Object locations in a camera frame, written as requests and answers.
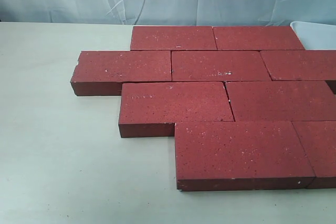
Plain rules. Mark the long red brick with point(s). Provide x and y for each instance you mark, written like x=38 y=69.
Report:
x=153 y=109

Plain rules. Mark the red brick with white scratches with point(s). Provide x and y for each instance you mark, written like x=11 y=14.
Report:
x=218 y=66

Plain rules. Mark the angled red brick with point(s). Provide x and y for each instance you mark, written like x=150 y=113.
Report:
x=102 y=73

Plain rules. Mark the back row left red brick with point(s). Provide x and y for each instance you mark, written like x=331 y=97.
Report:
x=173 y=38

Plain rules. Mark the front large red brick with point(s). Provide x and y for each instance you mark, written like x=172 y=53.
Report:
x=216 y=156

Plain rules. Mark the back row right red brick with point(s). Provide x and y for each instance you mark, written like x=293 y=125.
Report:
x=256 y=38

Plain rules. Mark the right second row red brick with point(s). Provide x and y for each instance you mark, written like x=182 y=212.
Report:
x=301 y=65

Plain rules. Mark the right third row red brick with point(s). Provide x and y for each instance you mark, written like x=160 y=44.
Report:
x=281 y=101

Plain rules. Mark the front right edge red brick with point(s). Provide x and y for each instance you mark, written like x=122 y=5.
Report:
x=318 y=141

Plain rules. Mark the white plastic tray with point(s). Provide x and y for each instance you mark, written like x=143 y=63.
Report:
x=315 y=36

